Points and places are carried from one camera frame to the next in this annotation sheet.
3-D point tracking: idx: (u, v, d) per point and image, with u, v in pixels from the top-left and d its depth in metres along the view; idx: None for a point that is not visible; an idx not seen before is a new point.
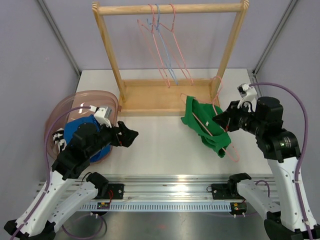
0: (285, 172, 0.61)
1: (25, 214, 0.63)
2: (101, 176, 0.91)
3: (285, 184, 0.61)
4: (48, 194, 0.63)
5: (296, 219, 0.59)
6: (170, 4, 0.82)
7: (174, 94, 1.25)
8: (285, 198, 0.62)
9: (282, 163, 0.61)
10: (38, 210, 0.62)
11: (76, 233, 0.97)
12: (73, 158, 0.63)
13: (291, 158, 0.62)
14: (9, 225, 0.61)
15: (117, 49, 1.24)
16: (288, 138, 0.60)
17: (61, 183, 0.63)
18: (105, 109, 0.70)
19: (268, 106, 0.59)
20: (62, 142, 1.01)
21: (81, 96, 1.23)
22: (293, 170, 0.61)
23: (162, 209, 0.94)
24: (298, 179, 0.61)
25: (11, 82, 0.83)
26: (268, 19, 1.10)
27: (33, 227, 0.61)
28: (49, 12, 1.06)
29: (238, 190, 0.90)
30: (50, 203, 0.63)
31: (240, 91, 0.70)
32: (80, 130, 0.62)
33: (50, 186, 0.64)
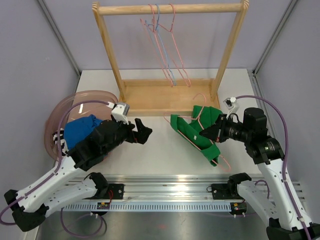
0: (273, 173, 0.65)
1: (27, 188, 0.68)
2: (103, 178, 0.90)
3: (275, 185, 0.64)
4: (55, 176, 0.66)
5: (291, 217, 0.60)
6: (170, 4, 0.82)
7: (174, 94, 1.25)
8: (278, 199, 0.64)
9: (269, 164, 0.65)
10: (40, 189, 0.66)
11: (77, 231, 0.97)
12: (89, 151, 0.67)
13: (277, 160, 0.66)
14: (12, 194, 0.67)
15: (117, 49, 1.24)
16: (272, 143, 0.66)
17: (70, 170, 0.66)
18: (123, 106, 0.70)
19: (254, 117, 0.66)
20: (62, 142, 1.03)
21: (81, 96, 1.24)
22: (280, 170, 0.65)
23: (162, 209, 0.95)
24: (286, 178, 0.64)
25: (11, 82, 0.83)
26: (268, 19, 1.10)
27: (30, 203, 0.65)
28: (49, 12, 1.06)
29: (238, 190, 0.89)
30: (53, 186, 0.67)
31: (228, 104, 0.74)
32: (102, 127, 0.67)
33: (60, 169, 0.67)
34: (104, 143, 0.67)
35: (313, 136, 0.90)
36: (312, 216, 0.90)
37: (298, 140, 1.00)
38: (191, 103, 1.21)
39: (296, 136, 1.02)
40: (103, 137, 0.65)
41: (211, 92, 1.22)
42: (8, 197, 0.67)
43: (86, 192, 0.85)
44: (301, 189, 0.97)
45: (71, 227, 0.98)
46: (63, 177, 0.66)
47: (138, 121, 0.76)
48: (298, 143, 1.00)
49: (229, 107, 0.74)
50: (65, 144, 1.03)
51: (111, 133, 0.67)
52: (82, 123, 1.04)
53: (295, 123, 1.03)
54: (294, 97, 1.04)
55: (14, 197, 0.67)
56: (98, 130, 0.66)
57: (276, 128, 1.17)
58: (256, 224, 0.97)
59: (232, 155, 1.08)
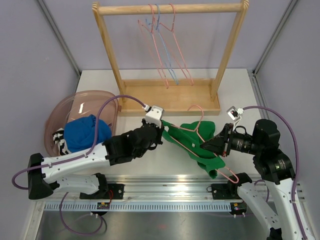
0: (282, 193, 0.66)
1: (54, 158, 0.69)
2: (105, 182, 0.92)
3: (283, 205, 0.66)
4: (84, 159, 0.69)
5: (296, 238, 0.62)
6: (170, 4, 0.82)
7: (175, 94, 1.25)
8: (284, 218, 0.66)
9: (279, 184, 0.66)
10: (67, 164, 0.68)
11: (78, 229, 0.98)
12: (121, 149, 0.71)
13: (287, 180, 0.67)
14: (39, 158, 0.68)
15: (118, 49, 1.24)
16: (282, 161, 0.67)
17: (100, 158, 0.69)
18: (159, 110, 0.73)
19: (266, 133, 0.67)
20: (62, 142, 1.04)
21: (81, 96, 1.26)
22: (289, 191, 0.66)
23: (162, 209, 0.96)
24: (295, 200, 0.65)
25: (11, 82, 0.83)
26: (268, 19, 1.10)
27: (52, 174, 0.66)
28: (49, 12, 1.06)
29: (237, 192, 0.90)
30: (78, 167, 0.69)
31: (234, 115, 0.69)
32: (142, 130, 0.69)
33: (91, 154, 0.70)
34: (139, 146, 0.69)
35: (313, 136, 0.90)
36: (311, 216, 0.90)
37: (298, 140, 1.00)
38: (191, 103, 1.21)
39: (296, 136, 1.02)
40: (140, 141, 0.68)
41: (211, 92, 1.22)
42: (34, 159, 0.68)
43: (89, 188, 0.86)
44: (302, 189, 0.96)
45: (72, 226, 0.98)
46: (91, 163, 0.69)
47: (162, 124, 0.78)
48: (298, 143, 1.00)
49: (234, 118, 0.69)
50: (64, 144, 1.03)
51: (149, 139, 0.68)
52: (82, 123, 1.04)
53: (295, 123, 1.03)
54: (294, 97, 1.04)
55: (39, 162, 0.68)
56: (138, 132, 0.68)
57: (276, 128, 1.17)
58: (256, 224, 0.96)
59: (233, 155, 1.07)
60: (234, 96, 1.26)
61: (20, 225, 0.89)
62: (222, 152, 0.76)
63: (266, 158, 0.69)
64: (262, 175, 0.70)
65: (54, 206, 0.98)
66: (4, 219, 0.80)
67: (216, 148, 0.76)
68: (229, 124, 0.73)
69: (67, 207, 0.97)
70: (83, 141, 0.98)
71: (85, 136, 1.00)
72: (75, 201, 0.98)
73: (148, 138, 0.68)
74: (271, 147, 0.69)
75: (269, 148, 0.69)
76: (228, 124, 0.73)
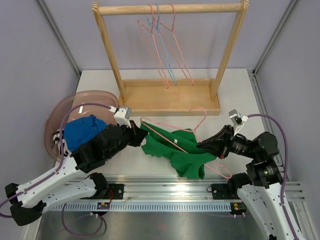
0: (272, 197, 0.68)
1: (27, 183, 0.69)
2: (104, 179, 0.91)
3: (274, 208, 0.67)
4: (56, 176, 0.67)
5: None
6: (170, 3, 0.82)
7: (175, 94, 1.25)
8: (276, 221, 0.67)
9: (268, 188, 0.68)
10: (40, 186, 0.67)
11: (78, 230, 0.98)
12: (92, 154, 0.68)
13: (275, 184, 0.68)
14: (13, 187, 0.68)
15: (118, 49, 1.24)
16: (271, 167, 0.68)
17: (72, 171, 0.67)
18: (125, 109, 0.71)
19: (266, 150, 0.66)
20: (62, 142, 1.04)
21: (81, 96, 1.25)
22: (279, 194, 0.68)
23: (162, 209, 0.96)
24: (284, 202, 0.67)
25: (11, 82, 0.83)
26: (268, 19, 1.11)
27: (29, 199, 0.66)
28: (49, 12, 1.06)
29: (237, 193, 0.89)
30: (52, 185, 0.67)
31: (237, 121, 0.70)
32: (107, 131, 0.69)
33: (61, 169, 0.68)
34: (107, 148, 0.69)
35: (313, 136, 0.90)
36: (311, 216, 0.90)
37: (298, 140, 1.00)
38: (191, 103, 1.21)
39: (296, 136, 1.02)
40: (107, 142, 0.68)
41: (211, 91, 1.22)
42: (8, 190, 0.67)
43: (85, 192, 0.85)
44: (301, 189, 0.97)
45: (71, 227, 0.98)
46: (64, 177, 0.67)
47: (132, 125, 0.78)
48: (298, 143, 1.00)
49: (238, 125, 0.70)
50: (65, 144, 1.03)
51: (116, 138, 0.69)
52: (82, 123, 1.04)
53: (295, 122, 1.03)
54: (294, 97, 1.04)
55: (14, 191, 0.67)
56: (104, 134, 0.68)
57: (276, 128, 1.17)
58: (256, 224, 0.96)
59: (233, 155, 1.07)
60: (233, 96, 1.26)
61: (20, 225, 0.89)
62: (220, 155, 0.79)
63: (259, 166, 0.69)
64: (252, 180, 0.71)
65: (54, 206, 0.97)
66: (4, 219, 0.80)
67: (215, 149, 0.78)
68: (229, 128, 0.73)
69: (67, 207, 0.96)
70: (83, 140, 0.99)
71: (85, 136, 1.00)
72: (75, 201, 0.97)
73: (115, 138, 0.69)
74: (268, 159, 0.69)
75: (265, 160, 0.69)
76: (228, 126, 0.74)
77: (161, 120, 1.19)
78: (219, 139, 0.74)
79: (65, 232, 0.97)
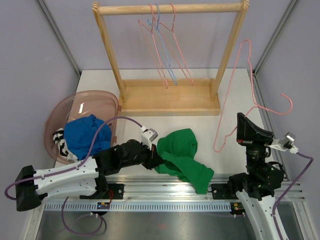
0: (264, 208, 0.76)
1: (46, 171, 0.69)
2: (105, 181, 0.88)
3: (265, 218, 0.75)
4: (75, 171, 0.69)
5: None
6: (170, 3, 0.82)
7: (175, 94, 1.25)
8: (267, 230, 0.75)
9: (261, 200, 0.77)
10: (60, 175, 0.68)
11: (78, 229, 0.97)
12: (110, 161, 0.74)
13: (268, 197, 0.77)
14: (31, 170, 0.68)
15: (118, 49, 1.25)
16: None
17: (91, 171, 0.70)
18: (153, 132, 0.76)
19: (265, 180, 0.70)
20: (62, 142, 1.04)
21: (81, 96, 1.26)
22: (270, 206, 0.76)
23: (162, 209, 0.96)
24: (275, 213, 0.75)
25: (11, 82, 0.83)
26: (268, 19, 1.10)
27: (45, 185, 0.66)
28: (49, 12, 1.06)
29: (237, 194, 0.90)
30: (70, 178, 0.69)
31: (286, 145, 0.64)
32: (129, 144, 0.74)
33: (82, 166, 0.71)
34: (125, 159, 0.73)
35: (313, 137, 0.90)
36: (312, 216, 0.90)
37: (298, 140, 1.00)
38: (191, 103, 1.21)
39: (296, 136, 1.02)
40: (126, 154, 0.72)
41: (211, 92, 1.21)
42: (25, 171, 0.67)
43: (85, 190, 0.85)
44: (301, 189, 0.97)
45: (72, 226, 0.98)
46: (82, 175, 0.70)
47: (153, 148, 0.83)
48: (298, 143, 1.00)
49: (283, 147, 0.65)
50: (65, 144, 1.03)
51: (135, 153, 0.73)
52: (82, 123, 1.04)
53: (295, 122, 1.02)
54: (293, 97, 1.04)
55: (31, 174, 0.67)
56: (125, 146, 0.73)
57: (276, 128, 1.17)
58: None
59: (233, 155, 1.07)
60: (233, 96, 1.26)
61: (20, 224, 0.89)
62: (238, 138, 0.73)
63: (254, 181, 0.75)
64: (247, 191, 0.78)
65: (55, 206, 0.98)
66: (4, 219, 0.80)
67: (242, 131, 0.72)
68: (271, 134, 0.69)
69: (68, 207, 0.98)
70: (83, 141, 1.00)
71: (85, 136, 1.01)
72: (75, 201, 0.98)
73: (134, 152, 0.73)
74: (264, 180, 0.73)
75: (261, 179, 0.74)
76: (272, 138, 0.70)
77: (162, 120, 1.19)
78: (257, 132, 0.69)
79: (65, 231, 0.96)
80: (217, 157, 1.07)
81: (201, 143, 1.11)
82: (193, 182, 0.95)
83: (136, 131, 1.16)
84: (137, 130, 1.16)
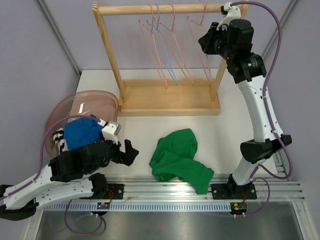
0: (253, 90, 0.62)
1: (13, 187, 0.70)
2: (104, 182, 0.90)
3: (254, 101, 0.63)
4: (33, 184, 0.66)
5: (266, 131, 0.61)
6: (170, 4, 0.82)
7: (175, 94, 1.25)
8: (255, 114, 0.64)
9: (251, 82, 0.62)
10: (21, 192, 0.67)
11: (79, 229, 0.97)
12: (71, 165, 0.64)
13: (258, 78, 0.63)
14: (2, 189, 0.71)
15: (117, 50, 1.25)
16: (255, 60, 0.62)
17: (47, 181, 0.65)
18: (115, 125, 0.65)
19: (239, 28, 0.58)
20: (62, 142, 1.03)
21: (81, 96, 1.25)
22: (261, 87, 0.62)
23: (162, 209, 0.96)
24: (266, 95, 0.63)
25: (12, 81, 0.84)
26: (268, 19, 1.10)
27: (11, 204, 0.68)
28: (49, 13, 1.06)
29: (236, 180, 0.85)
30: (30, 193, 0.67)
31: (222, 12, 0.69)
32: (94, 145, 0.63)
33: (39, 178, 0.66)
34: (90, 162, 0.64)
35: (314, 136, 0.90)
36: (312, 217, 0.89)
37: (298, 140, 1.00)
38: (191, 103, 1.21)
39: (296, 136, 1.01)
40: (90, 157, 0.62)
41: (211, 91, 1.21)
42: None
43: (80, 194, 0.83)
44: (301, 189, 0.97)
45: (73, 225, 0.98)
46: (41, 187, 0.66)
47: (128, 143, 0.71)
48: (298, 143, 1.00)
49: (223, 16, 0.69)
50: (65, 144, 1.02)
51: (101, 156, 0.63)
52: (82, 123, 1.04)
53: (296, 122, 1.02)
54: (293, 97, 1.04)
55: (2, 193, 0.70)
56: (89, 148, 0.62)
57: None
58: (256, 224, 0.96)
59: (233, 155, 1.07)
60: (233, 96, 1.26)
61: (20, 225, 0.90)
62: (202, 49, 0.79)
63: (239, 58, 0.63)
64: (235, 77, 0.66)
65: (54, 206, 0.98)
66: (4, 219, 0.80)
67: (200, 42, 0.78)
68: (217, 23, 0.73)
69: (71, 207, 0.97)
70: (83, 140, 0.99)
71: (85, 136, 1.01)
72: (77, 201, 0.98)
73: (100, 155, 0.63)
74: (245, 48, 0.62)
75: (242, 49, 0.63)
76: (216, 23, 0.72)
77: (161, 121, 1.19)
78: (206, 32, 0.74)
79: (65, 231, 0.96)
80: (216, 157, 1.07)
81: (200, 142, 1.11)
82: (193, 182, 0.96)
83: (136, 131, 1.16)
84: (137, 130, 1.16)
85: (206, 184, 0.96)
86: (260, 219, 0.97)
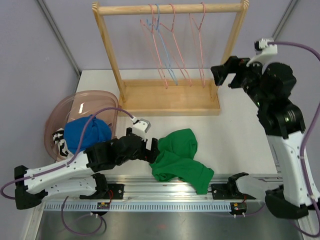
0: (289, 148, 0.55)
1: (37, 170, 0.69)
2: (105, 181, 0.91)
3: (289, 160, 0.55)
4: (66, 168, 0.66)
5: (301, 195, 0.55)
6: (170, 4, 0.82)
7: (175, 94, 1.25)
8: (289, 174, 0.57)
9: (287, 139, 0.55)
10: (49, 175, 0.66)
11: (78, 229, 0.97)
12: (105, 156, 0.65)
13: (296, 134, 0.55)
14: (22, 170, 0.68)
15: (118, 50, 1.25)
16: (293, 112, 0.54)
17: (82, 168, 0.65)
18: (146, 123, 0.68)
19: (280, 79, 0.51)
20: (62, 142, 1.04)
21: (81, 96, 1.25)
22: (298, 145, 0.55)
23: (162, 209, 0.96)
24: (303, 154, 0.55)
25: (12, 81, 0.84)
26: (268, 20, 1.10)
27: (34, 186, 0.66)
28: (49, 13, 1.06)
29: (238, 188, 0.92)
30: (59, 177, 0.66)
31: (256, 48, 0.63)
32: (129, 139, 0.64)
33: (72, 163, 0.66)
34: (124, 154, 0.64)
35: None
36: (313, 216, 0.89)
37: None
38: (191, 103, 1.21)
39: None
40: (125, 150, 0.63)
41: (211, 92, 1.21)
42: (18, 171, 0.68)
43: (85, 190, 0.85)
44: None
45: (72, 226, 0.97)
46: (73, 172, 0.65)
47: (155, 140, 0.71)
48: None
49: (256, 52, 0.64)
50: (65, 144, 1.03)
51: (135, 149, 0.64)
52: (82, 123, 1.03)
53: None
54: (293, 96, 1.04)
55: (22, 174, 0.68)
56: (124, 140, 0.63)
57: None
58: (257, 224, 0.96)
59: (233, 155, 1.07)
60: (233, 96, 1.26)
61: (20, 225, 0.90)
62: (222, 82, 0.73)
63: (274, 109, 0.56)
64: (266, 129, 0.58)
65: (55, 206, 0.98)
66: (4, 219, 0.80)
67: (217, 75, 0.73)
68: (236, 57, 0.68)
69: (66, 207, 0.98)
70: (83, 140, 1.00)
71: (85, 136, 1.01)
72: (75, 201, 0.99)
73: (134, 147, 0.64)
74: (282, 97, 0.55)
75: (278, 99, 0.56)
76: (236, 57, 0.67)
77: (161, 121, 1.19)
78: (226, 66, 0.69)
79: (65, 232, 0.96)
80: (216, 157, 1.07)
81: (201, 143, 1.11)
82: (193, 182, 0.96)
83: None
84: None
85: (206, 183, 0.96)
86: (261, 219, 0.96)
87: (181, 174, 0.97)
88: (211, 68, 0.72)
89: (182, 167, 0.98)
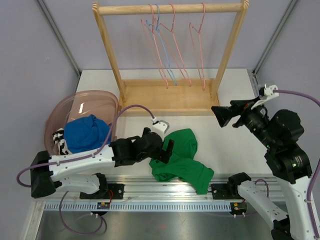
0: (296, 192, 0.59)
1: (62, 156, 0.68)
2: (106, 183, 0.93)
3: (296, 204, 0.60)
4: (91, 159, 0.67)
5: (308, 236, 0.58)
6: (170, 4, 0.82)
7: (175, 94, 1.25)
8: (296, 217, 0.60)
9: (294, 184, 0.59)
10: (75, 162, 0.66)
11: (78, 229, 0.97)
12: (128, 151, 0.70)
13: (303, 178, 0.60)
14: (47, 156, 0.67)
15: (118, 50, 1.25)
16: (300, 159, 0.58)
17: (108, 160, 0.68)
18: (165, 124, 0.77)
19: (288, 129, 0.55)
20: (62, 142, 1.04)
21: (81, 96, 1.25)
22: (305, 190, 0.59)
23: (162, 209, 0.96)
24: (310, 199, 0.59)
25: (11, 81, 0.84)
26: (268, 19, 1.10)
27: (60, 172, 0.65)
28: (49, 13, 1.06)
29: (238, 192, 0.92)
30: (85, 166, 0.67)
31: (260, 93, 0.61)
32: (151, 136, 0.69)
33: (98, 154, 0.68)
34: (145, 151, 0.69)
35: None
36: None
37: None
38: (191, 103, 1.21)
39: None
40: (147, 146, 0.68)
41: (211, 91, 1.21)
42: (42, 156, 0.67)
43: (90, 188, 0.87)
44: None
45: (72, 226, 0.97)
46: (98, 163, 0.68)
47: (171, 142, 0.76)
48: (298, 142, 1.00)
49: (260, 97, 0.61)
50: (65, 144, 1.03)
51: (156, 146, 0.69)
52: (82, 123, 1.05)
53: None
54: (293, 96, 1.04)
55: (47, 159, 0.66)
56: (148, 137, 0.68)
57: None
58: (256, 224, 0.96)
59: (233, 155, 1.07)
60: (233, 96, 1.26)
61: (20, 225, 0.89)
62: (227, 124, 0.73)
63: (282, 155, 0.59)
64: (275, 171, 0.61)
65: (54, 206, 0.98)
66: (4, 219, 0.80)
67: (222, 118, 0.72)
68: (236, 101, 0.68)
69: (64, 207, 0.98)
70: (84, 140, 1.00)
71: (86, 136, 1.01)
72: (75, 201, 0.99)
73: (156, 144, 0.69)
74: (289, 143, 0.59)
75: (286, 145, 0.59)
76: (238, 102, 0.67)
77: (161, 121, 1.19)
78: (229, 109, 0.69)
79: (65, 232, 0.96)
80: (216, 157, 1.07)
81: (200, 142, 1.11)
82: (193, 182, 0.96)
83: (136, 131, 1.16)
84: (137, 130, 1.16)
85: (206, 183, 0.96)
86: (260, 219, 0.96)
87: (181, 174, 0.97)
88: (213, 108, 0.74)
89: (182, 167, 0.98)
